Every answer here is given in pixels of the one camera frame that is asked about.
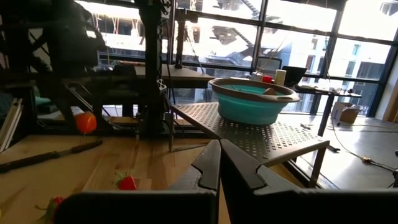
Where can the grey perforated metal shelf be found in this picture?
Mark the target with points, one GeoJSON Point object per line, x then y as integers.
{"type": "Point", "coordinates": [248, 137]}

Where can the white cup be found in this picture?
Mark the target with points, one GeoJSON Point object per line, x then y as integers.
{"type": "Point", "coordinates": [280, 77]}

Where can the black side desk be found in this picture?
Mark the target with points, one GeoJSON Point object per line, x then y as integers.
{"type": "Point", "coordinates": [326, 91]}

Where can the black open laptop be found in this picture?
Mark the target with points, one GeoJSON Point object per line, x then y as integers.
{"type": "Point", "coordinates": [293, 76]}

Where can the small orange fruit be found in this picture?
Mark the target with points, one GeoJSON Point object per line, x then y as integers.
{"type": "Point", "coordinates": [85, 123]}

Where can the cardboard box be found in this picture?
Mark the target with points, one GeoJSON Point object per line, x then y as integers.
{"type": "Point", "coordinates": [345, 113]}

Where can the white leaning panels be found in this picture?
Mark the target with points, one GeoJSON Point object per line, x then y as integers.
{"type": "Point", "coordinates": [11, 124]}

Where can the black lattice upright post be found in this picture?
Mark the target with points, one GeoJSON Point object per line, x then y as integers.
{"type": "Point", "coordinates": [152, 62]}

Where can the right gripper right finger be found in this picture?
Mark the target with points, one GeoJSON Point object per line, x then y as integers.
{"type": "Point", "coordinates": [295, 205]}

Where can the red plastic strawberry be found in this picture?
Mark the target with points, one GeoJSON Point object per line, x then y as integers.
{"type": "Point", "coordinates": [52, 207]}
{"type": "Point", "coordinates": [127, 183]}

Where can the red container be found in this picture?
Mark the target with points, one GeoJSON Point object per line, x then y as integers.
{"type": "Point", "coordinates": [267, 79]}

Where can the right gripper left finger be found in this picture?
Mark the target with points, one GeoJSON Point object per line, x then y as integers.
{"type": "Point", "coordinates": [140, 208]}

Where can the black window frame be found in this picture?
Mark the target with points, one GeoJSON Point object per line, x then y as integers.
{"type": "Point", "coordinates": [259, 31]}

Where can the blue collapsible colander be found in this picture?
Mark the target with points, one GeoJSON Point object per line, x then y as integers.
{"type": "Point", "coordinates": [248, 109]}

